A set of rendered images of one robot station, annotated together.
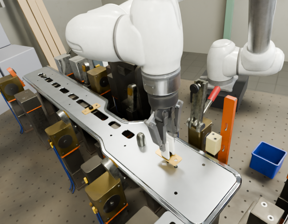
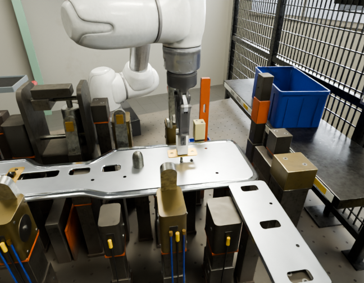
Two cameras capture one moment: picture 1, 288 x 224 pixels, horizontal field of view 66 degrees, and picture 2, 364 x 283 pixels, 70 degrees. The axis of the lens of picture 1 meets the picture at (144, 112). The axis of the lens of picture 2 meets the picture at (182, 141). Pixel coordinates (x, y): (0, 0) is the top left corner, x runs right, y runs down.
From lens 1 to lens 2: 54 cm
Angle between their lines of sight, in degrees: 50
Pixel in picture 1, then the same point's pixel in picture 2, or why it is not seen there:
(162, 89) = (198, 62)
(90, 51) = (127, 30)
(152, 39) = (199, 7)
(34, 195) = not seen: outside the picture
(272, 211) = (282, 131)
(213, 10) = (10, 61)
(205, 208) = (244, 166)
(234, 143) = not seen: hidden behind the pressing
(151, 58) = (196, 27)
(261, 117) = (162, 130)
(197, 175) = (212, 155)
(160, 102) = (192, 79)
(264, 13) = not seen: hidden behind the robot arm
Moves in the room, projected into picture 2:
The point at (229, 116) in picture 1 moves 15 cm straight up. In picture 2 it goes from (206, 95) to (209, 47)
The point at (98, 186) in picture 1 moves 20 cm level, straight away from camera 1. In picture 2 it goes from (169, 204) to (79, 197)
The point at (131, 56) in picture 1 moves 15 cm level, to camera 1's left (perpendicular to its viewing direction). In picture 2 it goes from (176, 28) to (130, 39)
